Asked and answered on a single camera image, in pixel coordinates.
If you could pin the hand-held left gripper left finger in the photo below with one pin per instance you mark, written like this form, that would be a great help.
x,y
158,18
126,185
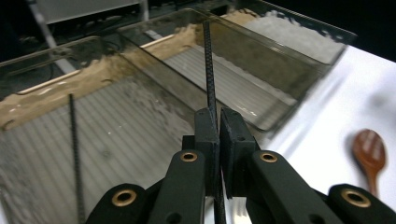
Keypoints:
x,y
205,137

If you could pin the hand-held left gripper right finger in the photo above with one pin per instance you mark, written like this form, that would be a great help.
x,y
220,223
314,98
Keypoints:
x,y
235,140

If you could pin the clear smoky plastic bin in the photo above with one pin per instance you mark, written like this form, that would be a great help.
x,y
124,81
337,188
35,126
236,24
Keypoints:
x,y
249,84
295,37
130,124

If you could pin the black chopstick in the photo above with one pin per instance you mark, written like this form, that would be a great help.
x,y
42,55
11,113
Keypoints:
x,y
75,155
209,62

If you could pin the brown wooden spoon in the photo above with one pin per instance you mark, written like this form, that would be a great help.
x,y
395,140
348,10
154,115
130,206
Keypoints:
x,y
369,149

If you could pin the white table mat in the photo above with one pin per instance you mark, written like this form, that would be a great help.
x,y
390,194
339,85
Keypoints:
x,y
327,124

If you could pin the white metal desk frame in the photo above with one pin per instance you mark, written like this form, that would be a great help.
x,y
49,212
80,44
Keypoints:
x,y
77,7

